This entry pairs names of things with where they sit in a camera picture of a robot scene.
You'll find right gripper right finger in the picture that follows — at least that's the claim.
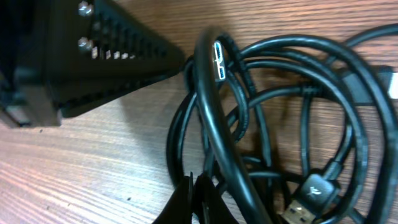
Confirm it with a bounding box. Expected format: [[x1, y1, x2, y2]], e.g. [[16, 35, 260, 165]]
[[193, 174, 238, 224]]

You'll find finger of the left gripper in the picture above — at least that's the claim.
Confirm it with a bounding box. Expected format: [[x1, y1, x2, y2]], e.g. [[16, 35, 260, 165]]
[[1, 0, 185, 128]]

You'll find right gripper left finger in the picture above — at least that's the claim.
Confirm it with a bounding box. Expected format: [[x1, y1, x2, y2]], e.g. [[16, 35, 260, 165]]
[[153, 173, 194, 224]]

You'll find black cable bundle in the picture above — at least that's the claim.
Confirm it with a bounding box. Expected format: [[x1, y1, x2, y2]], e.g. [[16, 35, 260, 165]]
[[165, 23, 398, 224]]

